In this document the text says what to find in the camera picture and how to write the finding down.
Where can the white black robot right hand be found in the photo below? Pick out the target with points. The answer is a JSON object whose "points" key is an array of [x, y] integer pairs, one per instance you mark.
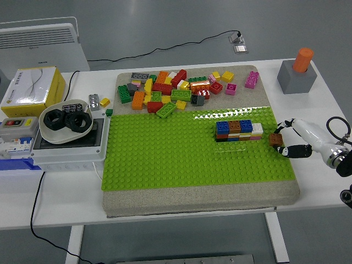
{"points": [[310, 134]]}

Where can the brown square toy brick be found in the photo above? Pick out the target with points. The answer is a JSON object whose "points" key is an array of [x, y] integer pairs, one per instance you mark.
{"points": [[234, 126], [275, 139]]}

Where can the yellow square toy brick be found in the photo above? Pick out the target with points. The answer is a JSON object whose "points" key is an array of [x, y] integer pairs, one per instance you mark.
{"points": [[216, 75], [181, 105], [165, 99], [227, 76]]}

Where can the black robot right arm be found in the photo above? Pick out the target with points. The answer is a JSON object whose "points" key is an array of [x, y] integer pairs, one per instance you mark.
{"points": [[345, 165]]}

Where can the white flat toy brick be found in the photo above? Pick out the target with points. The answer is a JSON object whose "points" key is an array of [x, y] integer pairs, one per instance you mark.
{"points": [[257, 128]]}

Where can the pink flat toy brick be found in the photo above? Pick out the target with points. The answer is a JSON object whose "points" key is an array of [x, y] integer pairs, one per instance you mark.
{"points": [[255, 137]]}

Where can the blue square toy brick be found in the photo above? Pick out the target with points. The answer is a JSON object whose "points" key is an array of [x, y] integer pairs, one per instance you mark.
{"points": [[246, 126], [222, 127]]}

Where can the orange flat toy brick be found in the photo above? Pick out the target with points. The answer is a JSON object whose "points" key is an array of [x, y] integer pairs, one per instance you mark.
{"points": [[244, 138]]}

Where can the blue flat toy brick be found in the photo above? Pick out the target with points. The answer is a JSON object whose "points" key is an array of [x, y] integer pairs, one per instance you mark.
{"points": [[233, 139]]}

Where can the pink long toy brick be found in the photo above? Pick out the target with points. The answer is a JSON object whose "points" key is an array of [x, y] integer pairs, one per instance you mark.
{"points": [[252, 79]]}

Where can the clear long toy brick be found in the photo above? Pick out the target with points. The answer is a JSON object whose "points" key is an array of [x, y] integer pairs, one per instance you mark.
{"points": [[231, 148]]}

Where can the red flat toy brick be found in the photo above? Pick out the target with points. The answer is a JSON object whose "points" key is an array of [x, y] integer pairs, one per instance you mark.
{"points": [[222, 136]]}

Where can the black flat toy brick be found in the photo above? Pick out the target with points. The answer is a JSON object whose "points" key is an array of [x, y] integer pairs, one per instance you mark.
{"points": [[221, 140]]}

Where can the magenta square toy brick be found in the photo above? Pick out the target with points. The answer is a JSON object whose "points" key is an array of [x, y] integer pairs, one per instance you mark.
{"points": [[231, 89]]}

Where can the red square toy brick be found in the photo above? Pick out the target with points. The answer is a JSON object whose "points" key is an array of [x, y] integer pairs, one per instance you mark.
{"points": [[216, 87]]}

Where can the red white toy brick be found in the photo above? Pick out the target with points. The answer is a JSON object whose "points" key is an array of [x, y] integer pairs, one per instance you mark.
{"points": [[204, 94]]}

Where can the dark grey toy brick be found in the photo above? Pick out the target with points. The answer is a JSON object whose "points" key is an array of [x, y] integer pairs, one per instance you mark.
{"points": [[198, 100]]}

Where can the yellow white toy brick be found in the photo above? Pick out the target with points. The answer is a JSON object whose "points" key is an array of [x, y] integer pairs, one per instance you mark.
{"points": [[183, 84]]}

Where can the red long toy brick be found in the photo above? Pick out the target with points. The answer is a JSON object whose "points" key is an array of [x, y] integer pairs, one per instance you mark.
{"points": [[162, 88], [179, 77]]}

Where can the green studded baseplate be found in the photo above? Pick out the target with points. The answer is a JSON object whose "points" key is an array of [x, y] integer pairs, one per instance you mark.
{"points": [[165, 154]]}

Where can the white small toy brick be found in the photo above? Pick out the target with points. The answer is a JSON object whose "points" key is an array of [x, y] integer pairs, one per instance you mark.
{"points": [[172, 74]]}

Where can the yellow small toy brick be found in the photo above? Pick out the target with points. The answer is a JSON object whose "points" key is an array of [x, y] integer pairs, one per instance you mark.
{"points": [[168, 80]]}

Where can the red sloped toy brick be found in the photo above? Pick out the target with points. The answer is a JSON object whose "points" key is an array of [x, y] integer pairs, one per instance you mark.
{"points": [[154, 107]]}

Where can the orange long toy brick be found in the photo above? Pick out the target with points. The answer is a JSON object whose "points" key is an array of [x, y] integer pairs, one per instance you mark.
{"points": [[138, 100], [162, 77]]}

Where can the yellow long toy brick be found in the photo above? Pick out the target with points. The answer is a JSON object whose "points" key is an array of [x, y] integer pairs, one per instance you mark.
{"points": [[148, 85]]}

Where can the grey long toy brick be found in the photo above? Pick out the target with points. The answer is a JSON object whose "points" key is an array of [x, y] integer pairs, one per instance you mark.
{"points": [[139, 76]]}

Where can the grey sloped toy brick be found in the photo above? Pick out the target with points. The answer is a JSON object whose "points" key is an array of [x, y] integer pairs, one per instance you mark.
{"points": [[132, 88]]}

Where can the tiny green toy brick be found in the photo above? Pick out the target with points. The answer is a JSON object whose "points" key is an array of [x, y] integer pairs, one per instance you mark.
{"points": [[109, 112]]}

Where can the yellow sloped toy brick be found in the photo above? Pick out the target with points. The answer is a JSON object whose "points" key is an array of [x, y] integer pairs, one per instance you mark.
{"points": [[104, 102]]}

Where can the grey block holder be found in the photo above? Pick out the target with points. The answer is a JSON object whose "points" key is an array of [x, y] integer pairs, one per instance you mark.
{"points": [[295, 81]]}

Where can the orange cylinder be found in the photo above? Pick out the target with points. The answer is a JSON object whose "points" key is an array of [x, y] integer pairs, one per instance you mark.
{"points": [[302, 60]]}

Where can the white table leg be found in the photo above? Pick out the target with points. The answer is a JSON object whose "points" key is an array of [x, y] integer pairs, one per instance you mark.
{"points": [[277, 236], [74, 244]]}

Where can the closed metal floor socket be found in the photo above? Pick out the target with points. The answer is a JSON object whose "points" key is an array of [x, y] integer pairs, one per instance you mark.
{"points": [[240, 49]]}

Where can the pale pink small brick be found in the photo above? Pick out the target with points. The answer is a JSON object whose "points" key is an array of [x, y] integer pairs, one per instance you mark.
{"points": [[211, 78]]}

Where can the open metal floor socket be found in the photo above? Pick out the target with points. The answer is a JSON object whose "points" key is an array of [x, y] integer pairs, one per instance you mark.
{"points": [[237, 39]]}

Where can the glossy orange long brick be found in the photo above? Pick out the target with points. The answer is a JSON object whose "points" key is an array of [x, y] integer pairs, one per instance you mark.
{"points": [[200, 86]]}

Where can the dark green flat brick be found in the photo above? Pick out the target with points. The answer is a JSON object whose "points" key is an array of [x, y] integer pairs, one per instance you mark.
{"points": [[197, 79]]}

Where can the grey-brown table mat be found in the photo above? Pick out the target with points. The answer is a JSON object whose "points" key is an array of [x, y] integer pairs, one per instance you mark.
{"points": [[192, 199]]}

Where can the light green long brick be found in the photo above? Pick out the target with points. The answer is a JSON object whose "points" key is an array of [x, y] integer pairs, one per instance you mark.
{"points": [[166, 109], [181, 95]]}

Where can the light green square brick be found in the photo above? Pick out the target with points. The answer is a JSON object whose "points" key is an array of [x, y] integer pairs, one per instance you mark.
{"points": [[156, 96]]}

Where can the small dark green brick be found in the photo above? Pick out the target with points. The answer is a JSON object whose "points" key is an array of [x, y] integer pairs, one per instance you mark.
{"points": [[153, 78]]}

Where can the grey metal plate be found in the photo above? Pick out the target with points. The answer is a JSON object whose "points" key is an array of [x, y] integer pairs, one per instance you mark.
{"points": [[184, 259]]}

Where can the dark green long brick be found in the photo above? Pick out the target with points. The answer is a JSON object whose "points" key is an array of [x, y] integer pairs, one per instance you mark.
{"points": [[124, 94]]}

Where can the light grey long brick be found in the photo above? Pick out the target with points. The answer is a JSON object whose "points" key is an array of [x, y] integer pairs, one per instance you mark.
{"points": [[94, 102]]}

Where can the large black hex nut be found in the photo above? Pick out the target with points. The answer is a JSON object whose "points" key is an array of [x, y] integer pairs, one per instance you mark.
{"points": [[72, 125], [49, 122]]}

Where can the small dark terminal block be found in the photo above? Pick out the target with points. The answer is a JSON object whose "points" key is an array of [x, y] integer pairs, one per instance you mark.
{"points": [[72, 107]]}

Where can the white rounded bowl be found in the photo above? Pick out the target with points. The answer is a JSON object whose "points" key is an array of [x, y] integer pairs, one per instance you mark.
{"points": [[52, 136]]}

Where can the white panel heater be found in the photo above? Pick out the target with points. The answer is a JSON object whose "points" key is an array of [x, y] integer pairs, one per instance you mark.
{"points": [[41, 52]]}

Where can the yellow white cardboard box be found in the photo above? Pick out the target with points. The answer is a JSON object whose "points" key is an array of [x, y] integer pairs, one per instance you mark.
{"points": [[27, 90]]}

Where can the white blue circuit breaker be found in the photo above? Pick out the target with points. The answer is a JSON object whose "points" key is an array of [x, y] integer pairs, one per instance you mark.
{"points": [[13, 147]]}

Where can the grey electrical enclosure box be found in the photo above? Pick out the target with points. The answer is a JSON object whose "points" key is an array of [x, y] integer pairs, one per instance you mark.
{"points": [[68, 156]]}

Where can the grey push-button switch box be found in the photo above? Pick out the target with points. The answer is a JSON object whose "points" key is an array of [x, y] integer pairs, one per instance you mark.
{"points": [[17, 129]]}

